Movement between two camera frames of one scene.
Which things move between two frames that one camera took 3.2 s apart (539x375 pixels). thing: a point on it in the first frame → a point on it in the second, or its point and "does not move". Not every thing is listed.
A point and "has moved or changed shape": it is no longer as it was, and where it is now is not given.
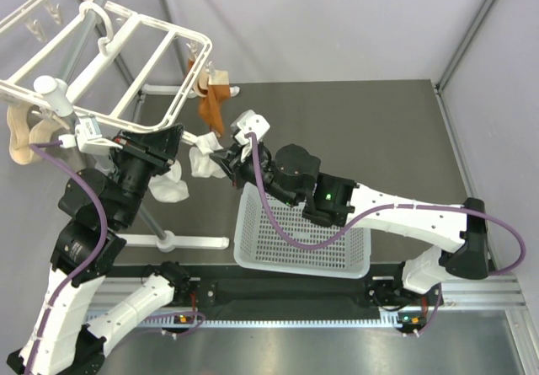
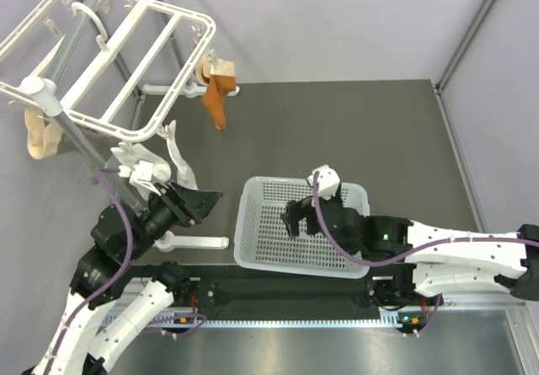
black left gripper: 147,145 → 189,205
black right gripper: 232,161 → 296,211
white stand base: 172,242 does not move
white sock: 200,161 → 184,174
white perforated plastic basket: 347,255 does not move
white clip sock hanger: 61,99 has moved or changed shape
